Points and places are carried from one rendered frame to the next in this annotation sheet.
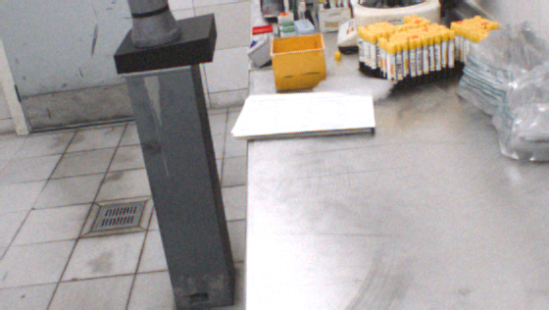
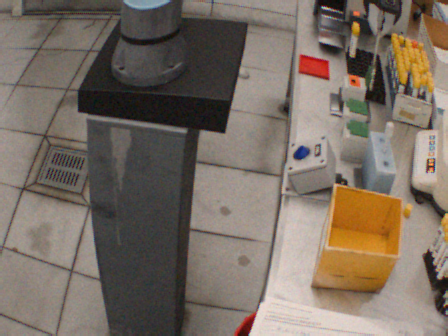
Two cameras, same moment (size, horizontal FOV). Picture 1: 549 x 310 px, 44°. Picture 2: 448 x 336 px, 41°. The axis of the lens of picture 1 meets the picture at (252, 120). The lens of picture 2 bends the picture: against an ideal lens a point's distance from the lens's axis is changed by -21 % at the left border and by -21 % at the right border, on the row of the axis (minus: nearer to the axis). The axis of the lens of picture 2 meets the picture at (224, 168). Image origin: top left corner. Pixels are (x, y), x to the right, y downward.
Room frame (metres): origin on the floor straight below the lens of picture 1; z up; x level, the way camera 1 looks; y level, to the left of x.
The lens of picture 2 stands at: (0.93, 0.09, 1.72)
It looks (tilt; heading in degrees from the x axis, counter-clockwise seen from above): 44 degrees down; 0
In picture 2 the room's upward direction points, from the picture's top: 8 degrees clockwise
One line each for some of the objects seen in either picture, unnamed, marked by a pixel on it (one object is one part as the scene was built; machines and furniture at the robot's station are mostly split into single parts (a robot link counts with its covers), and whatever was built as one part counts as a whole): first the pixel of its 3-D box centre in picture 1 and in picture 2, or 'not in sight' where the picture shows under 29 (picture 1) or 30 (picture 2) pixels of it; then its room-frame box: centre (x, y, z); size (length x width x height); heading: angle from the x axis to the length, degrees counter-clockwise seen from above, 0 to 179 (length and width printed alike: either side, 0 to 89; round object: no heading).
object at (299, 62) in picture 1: (299, 62); (360, 242); (1.63, -0.14, 0.92); 0.13 x 0.13 x 0.10; 84
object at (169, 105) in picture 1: (186, 183); (142, 241); (1.99, 0.25, 0.44); 0.20 x 0.20 x 0.87; 87
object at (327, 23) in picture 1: (331, 12); (408, 84); (2.12, -0.30, 0.91); 0.20 x 0.10 x 0.07; 177
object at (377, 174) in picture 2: (306, 41); (377, 172); (1.80, -0.18, 0.92); 0.10 x 0.07 x 0.10; 3
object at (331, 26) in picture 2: (271, 1); (331, 17); (2.34, -0.13, 0.92); 0.21 x 0.07 x 0.05; 177
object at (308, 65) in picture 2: (262, 29); (314, 66); (2.15, -0.08, 0.88); 0.07 x 0.07 x 0.01; 87
